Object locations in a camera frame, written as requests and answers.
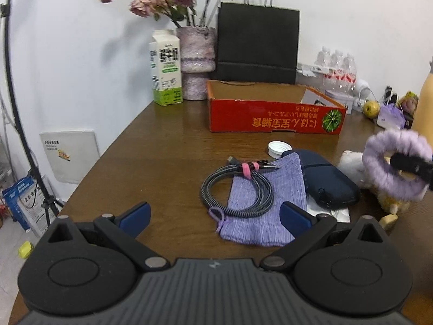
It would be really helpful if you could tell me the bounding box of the lavender knitted pouch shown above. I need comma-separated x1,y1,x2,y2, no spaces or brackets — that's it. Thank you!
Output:
200,153,307,246

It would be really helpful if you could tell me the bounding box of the purple fluffy scrunchie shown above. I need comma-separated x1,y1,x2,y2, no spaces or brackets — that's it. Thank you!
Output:
362,130,432,201

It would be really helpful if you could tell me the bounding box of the small yellow eraser block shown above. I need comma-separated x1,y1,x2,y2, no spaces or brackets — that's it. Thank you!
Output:
379,214,399,231

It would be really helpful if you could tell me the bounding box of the grey braided cable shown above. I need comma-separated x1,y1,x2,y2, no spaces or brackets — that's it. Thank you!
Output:
200,155,282,219

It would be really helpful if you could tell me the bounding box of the white yellow plush sheep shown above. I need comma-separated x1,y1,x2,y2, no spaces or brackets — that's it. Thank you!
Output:
337,150,411,215

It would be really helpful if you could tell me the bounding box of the yellow bottle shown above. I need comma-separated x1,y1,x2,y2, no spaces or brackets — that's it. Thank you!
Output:
412,65,433,145

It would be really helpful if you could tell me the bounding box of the white paper under case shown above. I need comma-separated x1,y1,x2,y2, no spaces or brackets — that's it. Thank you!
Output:
307,196,351,223

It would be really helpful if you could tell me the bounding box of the navy blue zip case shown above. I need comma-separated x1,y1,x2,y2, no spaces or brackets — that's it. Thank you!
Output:
281,149,360,210

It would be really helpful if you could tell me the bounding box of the purple tissue pack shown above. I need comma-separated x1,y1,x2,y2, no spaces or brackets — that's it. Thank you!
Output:
376,103,405,130

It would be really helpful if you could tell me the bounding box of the white round jar lid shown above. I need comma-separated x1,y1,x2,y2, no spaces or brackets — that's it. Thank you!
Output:
268,141,292,159

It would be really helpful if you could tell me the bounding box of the yellow green apple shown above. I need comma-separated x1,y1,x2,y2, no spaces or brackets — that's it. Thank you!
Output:
363,100,381,120

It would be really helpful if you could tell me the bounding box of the black light stand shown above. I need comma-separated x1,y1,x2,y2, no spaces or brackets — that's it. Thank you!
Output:
0,0,65,228

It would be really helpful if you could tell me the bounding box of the small white desk fan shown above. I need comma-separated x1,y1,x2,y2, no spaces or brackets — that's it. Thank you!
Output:
352,79,377,106

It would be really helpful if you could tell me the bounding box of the right plastic water bottle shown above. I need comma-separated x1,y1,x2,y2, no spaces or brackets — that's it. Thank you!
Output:
342,53,357,85

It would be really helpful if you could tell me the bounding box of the plastic water bottle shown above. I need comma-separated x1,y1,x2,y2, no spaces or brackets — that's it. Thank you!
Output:
342,53,357,85
329,49,343,74
314,46,331,67

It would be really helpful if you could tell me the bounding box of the orange cardboard tray box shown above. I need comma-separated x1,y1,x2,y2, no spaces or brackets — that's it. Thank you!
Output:
207,80,346,134

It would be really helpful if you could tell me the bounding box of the middle plastic water bottle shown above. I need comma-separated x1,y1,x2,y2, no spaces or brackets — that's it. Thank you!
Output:
329,49,343,74

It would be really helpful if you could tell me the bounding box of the left plastic water bottle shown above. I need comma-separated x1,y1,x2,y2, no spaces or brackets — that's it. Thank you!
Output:
314,46,331,67

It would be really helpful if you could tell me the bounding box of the white green milk carton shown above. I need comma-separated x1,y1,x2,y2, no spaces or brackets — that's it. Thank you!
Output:
150,30,183,106

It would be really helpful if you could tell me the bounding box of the black paper shopping bag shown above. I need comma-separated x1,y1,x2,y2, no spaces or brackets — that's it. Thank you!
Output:
215,2,300,85

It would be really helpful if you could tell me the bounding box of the purple mottled ceramic vase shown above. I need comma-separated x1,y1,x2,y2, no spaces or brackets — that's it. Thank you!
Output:
177,27,216,100

